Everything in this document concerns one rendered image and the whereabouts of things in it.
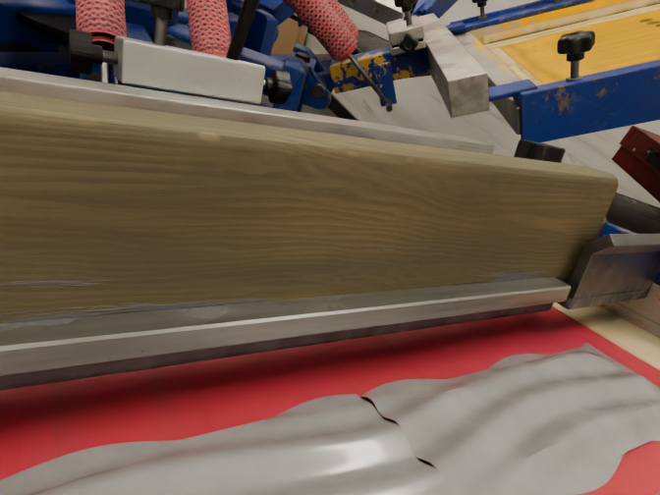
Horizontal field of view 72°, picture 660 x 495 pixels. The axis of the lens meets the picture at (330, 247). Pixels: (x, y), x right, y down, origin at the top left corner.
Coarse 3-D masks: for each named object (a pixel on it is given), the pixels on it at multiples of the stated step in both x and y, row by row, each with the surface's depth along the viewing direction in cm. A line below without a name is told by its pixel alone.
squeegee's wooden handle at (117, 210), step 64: (0, 128) 12; (64, 128) 13; (128, 128) 14; (192, 128) 15; (256, 128) 17; (0, 192) 12; (64, 192) 13; (128, 192) 14; (192, 192) 15; (256, 192) 16; (320, 192) 17; (384, 192) 19; (448, 192) 21; (512, 192) 23; (576, 192) 26; (0, 256) 13; (64, 256) 14; (128, 256) 15; (192, 256) 16; (256, 256) 17; (320, 256) 19; (384, 256) 20; (448, 256) 23; (512, 256) 25; (576, 256) 28; (0, 320) 14
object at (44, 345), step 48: (432, 288) 23; (480, 288) 24; (528, 288) 25; (0, 336) 13; (48, 336) 14; (96, 336) 14; (144, 336) 15; (192, 336) 16; (240, 336) 17; (288, 336) 18
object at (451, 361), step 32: (480, 320) 30; (512, 320) 31; (544, 320) 32; (576, 320) 33; (352, 352) 23; (384, 352) 24; (416, 352) 25; (448, 352) 25; (480, 352) 26; (512, 352) 27; (544, 352) 27; (608, 352) 29; (352, 384) 21; (640, 448) 21; (640, 480) 19
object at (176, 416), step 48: (48, 384) 17; (96, 384) 18; (144, 384) 18; (192, 384) 19; (240, 384) 19; (288, 384) 20; (336, 384) 21; (0, 432) 15; (48, 432) 15; (96, 432) 16; (144, 432) 16; (192, 432) 17
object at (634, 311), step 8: (656, 288) 33; (648, 296) 33; (656, 296) 33; (600, 304) 36; (608, 304) 36; (616, 304) 35; (624, 304) 35; (632, 304) 34; (640, 304) 34; (648, 304) 33; (656, 304) 33; (616, 312) 35; (624, 312) 35; (632, 312) 34; (640, 312) 34; (648, 312) 33; (656, 312) 33; (632, 320) 34; (640, 320) 34; (648, 320) 33; (656, 320) 33; (648, 328) 33; (656, 328) 33; (656, 336) 33
